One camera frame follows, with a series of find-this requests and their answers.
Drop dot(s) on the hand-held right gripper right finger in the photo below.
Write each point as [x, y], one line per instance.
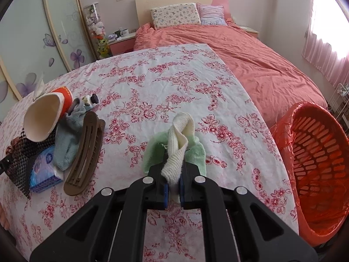
[182, 193]

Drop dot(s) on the blue tissue pack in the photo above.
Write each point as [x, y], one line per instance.
[43, 169]

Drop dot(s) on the white knitted sock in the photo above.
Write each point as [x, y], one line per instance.
[174, 142]

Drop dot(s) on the stuffed toys column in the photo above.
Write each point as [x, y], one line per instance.
[95, 27]

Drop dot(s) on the brown slotted plastic piece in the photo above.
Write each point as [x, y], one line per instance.
[81, 155]

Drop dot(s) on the grey-blue fluffy sock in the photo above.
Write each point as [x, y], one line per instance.
[65, 142]

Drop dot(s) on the pink curtain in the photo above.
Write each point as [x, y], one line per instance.
[321, 54]

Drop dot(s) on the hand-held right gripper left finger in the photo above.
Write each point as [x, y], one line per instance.
[165, 193]

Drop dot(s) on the small bottle with black cap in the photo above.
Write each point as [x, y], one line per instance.
[91, 99]

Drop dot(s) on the black woven mesh piece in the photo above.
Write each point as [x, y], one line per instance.
[19, 158]

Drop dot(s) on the orange laundry basket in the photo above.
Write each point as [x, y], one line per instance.
[280, 133]

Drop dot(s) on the cream nightstand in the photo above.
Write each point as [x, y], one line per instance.
[249, 29]

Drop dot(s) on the pink nightstand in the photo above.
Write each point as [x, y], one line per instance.
[121, 46]

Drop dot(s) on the bed with coral duvet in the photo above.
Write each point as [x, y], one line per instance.
[245, 68]

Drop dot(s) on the cream patterned pillow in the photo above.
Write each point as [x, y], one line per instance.
[176, 15]

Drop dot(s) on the white mug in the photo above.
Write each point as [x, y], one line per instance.
[125, 32]

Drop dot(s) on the floral glass wardrobe doors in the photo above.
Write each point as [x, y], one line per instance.
[54, 19]

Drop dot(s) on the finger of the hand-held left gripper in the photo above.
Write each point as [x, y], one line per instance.
[4, 165]

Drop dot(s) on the pink striped pillow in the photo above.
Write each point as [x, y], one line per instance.
[211, 15]

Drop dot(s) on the green fluffy sock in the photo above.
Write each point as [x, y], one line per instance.
[155, 152]

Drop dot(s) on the floral pink tablecloth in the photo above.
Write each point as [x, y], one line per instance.
[163, 87]

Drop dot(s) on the crumpled white tissue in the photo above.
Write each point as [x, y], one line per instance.
[39, 87]

